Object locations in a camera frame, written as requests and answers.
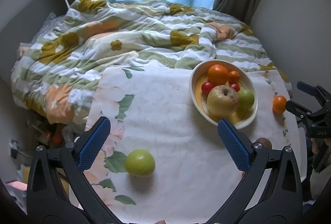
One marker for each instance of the large red tomato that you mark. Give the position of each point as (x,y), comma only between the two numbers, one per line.
(235,86)

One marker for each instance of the floral white tablecloth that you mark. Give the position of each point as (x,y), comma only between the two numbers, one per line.
(153,110)

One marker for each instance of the green apple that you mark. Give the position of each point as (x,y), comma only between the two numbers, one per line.
(140,163)
(246,98)

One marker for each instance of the person's right hand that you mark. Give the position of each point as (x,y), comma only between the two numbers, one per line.
(315,147)

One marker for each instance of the small mandarin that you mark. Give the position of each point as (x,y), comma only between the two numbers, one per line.
(234,77)
(278,104)

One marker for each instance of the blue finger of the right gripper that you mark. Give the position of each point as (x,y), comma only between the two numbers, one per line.
(296,109)
(306,88)

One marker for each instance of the yellow wrinkled apple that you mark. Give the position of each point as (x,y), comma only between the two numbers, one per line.
(222,101)

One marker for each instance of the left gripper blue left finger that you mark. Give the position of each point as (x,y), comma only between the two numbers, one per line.
(91,142)

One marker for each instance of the white sleeve forearm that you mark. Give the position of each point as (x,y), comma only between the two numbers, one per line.
(318,181)

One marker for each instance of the brown kiwi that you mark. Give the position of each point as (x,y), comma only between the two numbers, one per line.
(265,142)

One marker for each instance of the red cherry tomato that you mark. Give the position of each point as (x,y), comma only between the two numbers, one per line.
(206,88)

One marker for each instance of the grey headboard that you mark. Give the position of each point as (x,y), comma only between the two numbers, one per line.
(23,27)

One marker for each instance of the large orange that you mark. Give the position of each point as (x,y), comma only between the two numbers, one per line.
(218,75)

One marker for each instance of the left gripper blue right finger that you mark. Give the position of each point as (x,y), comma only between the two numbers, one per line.
(237,144)

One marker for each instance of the green striped floral duvet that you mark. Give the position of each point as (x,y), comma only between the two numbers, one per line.
(59,72)

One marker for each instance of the small mandarin front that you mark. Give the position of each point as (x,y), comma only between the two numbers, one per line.
(278,104)

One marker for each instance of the cream yellow fruit bowl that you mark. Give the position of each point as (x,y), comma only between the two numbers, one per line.
(241,117)

